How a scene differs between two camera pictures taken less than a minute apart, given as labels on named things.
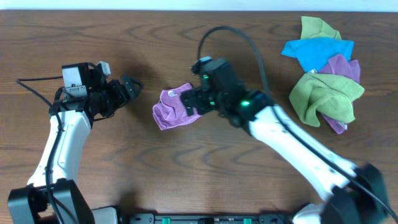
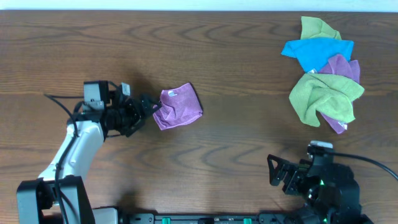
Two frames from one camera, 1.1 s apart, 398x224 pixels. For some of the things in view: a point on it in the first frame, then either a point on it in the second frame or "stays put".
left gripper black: (121, 98) -> (138, 116)
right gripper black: (197, 94) -> (296, 172)
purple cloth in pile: (338, 65) stays put
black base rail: (208, 219) stays put
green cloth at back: (312, 27) stays put
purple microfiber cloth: (171, 111) stays put
